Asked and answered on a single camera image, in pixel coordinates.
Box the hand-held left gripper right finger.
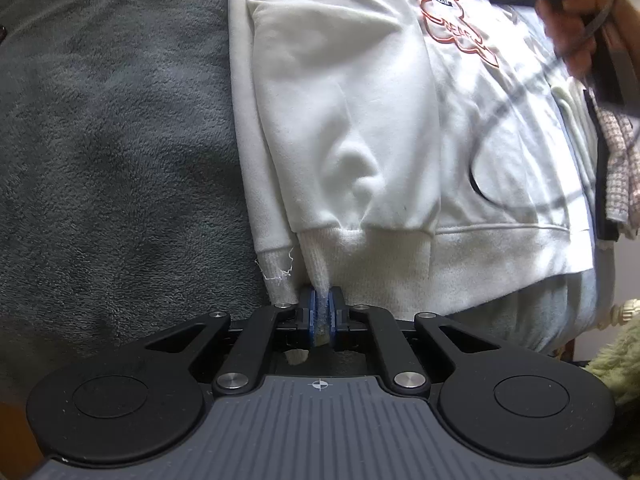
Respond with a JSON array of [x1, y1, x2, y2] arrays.
[[326, 286, 522, 396]]

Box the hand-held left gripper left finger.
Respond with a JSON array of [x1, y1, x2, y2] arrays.
[[125, 286, 319, 396]]

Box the white sweatshirt with orange print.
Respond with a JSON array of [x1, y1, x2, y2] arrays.
[[227, 0, 601, 366]]

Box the person's right forearm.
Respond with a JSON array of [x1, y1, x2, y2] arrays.
[[620, 0, 640, 53]]

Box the person's right hand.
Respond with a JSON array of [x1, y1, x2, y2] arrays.
[[535, 0, 623, 83]]

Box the cream fuzzy garment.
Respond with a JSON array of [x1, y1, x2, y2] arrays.
[[550, 80, 601, 196]]

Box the houndstooth fuzzy coat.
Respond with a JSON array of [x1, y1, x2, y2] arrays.
[[592, 105, 640, 238]]

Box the black garment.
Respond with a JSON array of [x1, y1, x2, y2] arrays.
[[595, 95, 621, 241]]

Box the light grey bedsheet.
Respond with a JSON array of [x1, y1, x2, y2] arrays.
[[450, 265, 601, 356]]

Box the cream bedpost finial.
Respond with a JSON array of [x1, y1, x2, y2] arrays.
[[597, 297, 640, 331]]

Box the grey bed blanket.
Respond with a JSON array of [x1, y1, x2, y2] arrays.
[[0, 0, 281, 411]]

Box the green fuzzy rug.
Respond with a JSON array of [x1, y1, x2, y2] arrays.
[[582, 320, 640, 476]]

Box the black cable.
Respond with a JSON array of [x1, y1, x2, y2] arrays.
[[467, 35, 640, 221]]

